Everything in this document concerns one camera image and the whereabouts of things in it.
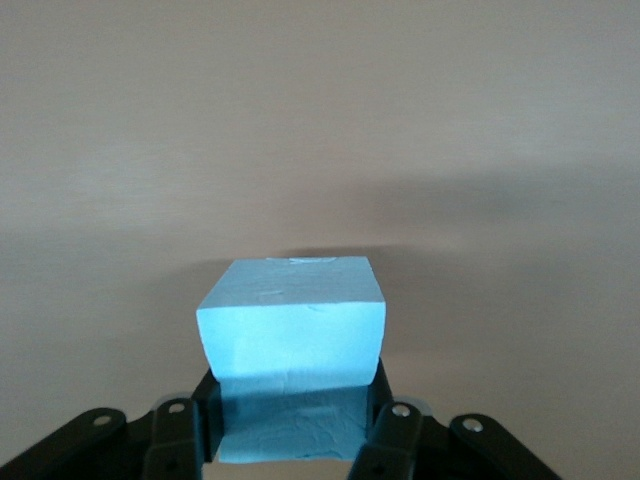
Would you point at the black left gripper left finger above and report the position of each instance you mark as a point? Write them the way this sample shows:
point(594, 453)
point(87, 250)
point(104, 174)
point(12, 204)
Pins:
point(100, 450)

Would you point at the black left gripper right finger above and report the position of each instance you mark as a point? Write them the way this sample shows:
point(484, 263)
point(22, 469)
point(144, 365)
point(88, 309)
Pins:
point(450, 455)

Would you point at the light blue foam block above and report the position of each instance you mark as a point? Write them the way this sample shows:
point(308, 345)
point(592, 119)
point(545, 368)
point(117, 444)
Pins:
point(290, 325)

